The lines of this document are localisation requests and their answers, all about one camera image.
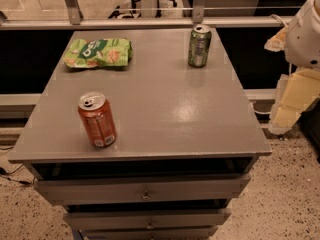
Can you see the green chip bag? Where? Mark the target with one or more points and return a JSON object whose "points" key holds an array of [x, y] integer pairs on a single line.
{"points": [[110, 52]]}

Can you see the black office chair base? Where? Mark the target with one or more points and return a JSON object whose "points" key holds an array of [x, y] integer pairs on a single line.
{"points": [[143, 0]]}

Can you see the middle grey drawer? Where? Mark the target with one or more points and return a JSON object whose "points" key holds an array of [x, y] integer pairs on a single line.
{"points": [[147, 219]]}

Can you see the grey metal railing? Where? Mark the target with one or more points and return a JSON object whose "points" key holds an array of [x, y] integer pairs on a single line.
{"points": [[93, 14]]}

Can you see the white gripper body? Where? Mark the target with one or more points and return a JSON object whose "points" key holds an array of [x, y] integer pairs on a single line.
{"points": [[304, 39]]}

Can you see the grey drawer cabinet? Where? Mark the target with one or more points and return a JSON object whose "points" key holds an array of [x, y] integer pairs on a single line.
{"points": [[171, 120]]}

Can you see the grey drawer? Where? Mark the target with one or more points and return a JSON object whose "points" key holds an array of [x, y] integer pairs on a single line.
{"points": [[147, 219], [192, 233], [135, 190]]}

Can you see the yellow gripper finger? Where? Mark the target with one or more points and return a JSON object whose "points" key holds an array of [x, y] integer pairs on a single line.
{"points": [[278, 41], [294, 95]]}

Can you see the bottom grey drawer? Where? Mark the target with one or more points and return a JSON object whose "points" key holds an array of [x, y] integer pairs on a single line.
{"points": [[192, 233]]}

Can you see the top grey drawer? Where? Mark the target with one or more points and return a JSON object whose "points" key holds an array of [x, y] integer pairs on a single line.
{"points": [[135, 190]]}

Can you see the orange soda can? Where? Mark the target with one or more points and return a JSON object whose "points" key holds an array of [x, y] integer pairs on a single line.
{"points": [[95, 112]]}

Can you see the green soda can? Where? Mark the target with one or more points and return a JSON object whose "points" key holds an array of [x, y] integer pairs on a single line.
{"points": [[199, 45]]}

